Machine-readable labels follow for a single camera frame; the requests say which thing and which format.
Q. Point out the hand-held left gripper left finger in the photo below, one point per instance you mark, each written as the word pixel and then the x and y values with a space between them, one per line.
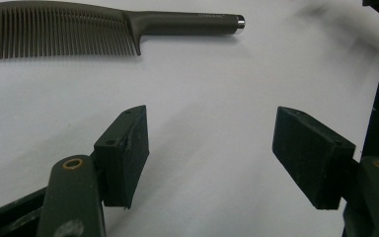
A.
pixel 125 158

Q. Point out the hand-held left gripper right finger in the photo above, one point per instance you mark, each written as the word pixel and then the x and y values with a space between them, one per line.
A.
pixel 312 158

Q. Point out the dark knife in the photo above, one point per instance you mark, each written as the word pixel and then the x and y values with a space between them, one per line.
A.
pixel 177 23

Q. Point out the white board sheet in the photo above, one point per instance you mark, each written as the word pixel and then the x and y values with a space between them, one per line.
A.
pixel 210 82

